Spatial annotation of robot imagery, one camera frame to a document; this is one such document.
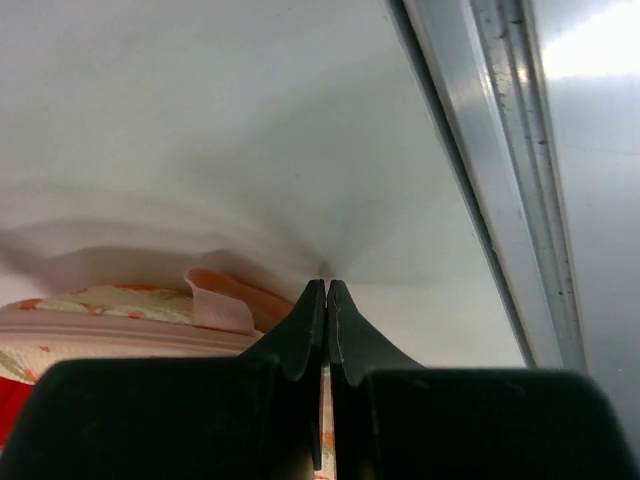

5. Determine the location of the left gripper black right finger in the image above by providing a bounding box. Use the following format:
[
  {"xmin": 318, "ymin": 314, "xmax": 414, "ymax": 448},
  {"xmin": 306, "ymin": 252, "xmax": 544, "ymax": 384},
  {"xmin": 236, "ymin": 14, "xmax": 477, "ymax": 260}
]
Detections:
[{"xmin": 327, "ymin": 281, "xmax": 639, "ymax": 479}]

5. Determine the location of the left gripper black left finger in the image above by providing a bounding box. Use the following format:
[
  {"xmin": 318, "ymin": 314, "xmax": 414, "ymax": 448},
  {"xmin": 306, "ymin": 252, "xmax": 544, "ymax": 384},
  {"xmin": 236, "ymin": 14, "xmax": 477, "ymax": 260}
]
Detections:
[{"xmin": 1, "ymin": 280, "xmax": 326, "ymax": 479}]

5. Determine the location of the red plastic bin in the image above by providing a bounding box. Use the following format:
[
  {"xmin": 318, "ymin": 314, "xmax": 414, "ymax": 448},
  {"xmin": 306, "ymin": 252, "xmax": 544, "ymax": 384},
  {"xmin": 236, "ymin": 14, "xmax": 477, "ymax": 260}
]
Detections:
[{"xmin": 0, "ymin": 378, "xmax": 33, "ymax": 448}]

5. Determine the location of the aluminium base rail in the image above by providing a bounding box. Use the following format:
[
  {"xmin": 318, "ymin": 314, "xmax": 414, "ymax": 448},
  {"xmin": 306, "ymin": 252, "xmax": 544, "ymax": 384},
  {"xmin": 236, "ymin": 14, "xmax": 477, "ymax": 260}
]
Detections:
[{"xmin": 388, "ymin": 1, "xmax": 587, "ymax": 373}]

